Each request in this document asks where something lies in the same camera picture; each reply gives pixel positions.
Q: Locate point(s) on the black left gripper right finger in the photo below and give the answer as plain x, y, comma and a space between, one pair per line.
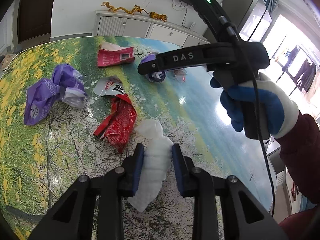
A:
243, 215

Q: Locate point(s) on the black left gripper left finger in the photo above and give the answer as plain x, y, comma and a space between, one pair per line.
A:
71, 217

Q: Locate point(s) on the white tissue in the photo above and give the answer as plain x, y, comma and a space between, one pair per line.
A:
157, 161

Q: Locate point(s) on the dark red sleeve forearm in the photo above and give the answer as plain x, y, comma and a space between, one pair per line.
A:
300, 154

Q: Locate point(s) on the blue white gloved hand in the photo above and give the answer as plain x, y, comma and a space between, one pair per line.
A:
283, 115

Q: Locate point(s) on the grey refrigerator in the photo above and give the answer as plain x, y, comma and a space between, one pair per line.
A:
251, 17

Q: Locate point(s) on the purple white crumpled wrapper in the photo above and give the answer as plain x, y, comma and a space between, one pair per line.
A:
159, 76

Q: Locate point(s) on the blue curtain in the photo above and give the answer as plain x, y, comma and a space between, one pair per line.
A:
270, 5

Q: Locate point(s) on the hanging dark clothes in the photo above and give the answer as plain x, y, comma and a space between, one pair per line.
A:
299, 72

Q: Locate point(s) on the golden tiger ornament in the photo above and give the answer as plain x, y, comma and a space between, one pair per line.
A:
156, 16

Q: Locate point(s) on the red snack wrapper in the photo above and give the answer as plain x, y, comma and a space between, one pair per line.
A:
118, 125

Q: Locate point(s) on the white tv cabinet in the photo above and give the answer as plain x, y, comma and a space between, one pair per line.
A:
121, 24

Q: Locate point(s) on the golden dragon ornament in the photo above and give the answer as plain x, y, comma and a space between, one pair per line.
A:
114, 9

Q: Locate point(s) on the pink red paper box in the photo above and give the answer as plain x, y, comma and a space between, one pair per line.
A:
110, 54

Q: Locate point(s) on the purple crumpled plastic bag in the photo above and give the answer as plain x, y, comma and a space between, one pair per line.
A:
66, 85

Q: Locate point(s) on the dark brown door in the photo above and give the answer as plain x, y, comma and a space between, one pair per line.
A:
34, 18

